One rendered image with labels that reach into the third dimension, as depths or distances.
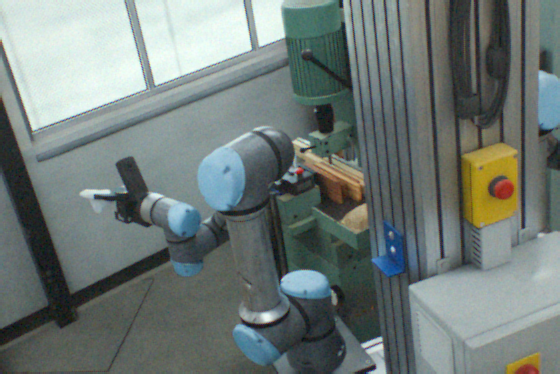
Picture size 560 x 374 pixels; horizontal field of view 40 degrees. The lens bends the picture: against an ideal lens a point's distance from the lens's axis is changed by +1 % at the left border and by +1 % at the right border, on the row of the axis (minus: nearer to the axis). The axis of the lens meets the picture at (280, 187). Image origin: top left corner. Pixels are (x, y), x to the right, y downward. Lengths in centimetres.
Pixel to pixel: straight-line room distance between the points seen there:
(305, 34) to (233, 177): 89
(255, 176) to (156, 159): 225
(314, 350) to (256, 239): 39
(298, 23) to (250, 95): 169
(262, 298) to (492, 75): 70
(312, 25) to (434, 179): 101
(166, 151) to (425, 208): 249
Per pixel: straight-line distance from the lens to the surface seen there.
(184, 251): 185
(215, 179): 152
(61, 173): 357
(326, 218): 236
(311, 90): 235
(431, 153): 136
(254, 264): 163
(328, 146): 247
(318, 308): 181
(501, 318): 138
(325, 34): 230
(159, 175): 378
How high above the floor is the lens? 209
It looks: 28 degrees down
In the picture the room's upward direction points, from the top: 10 degrees counter-clockwise
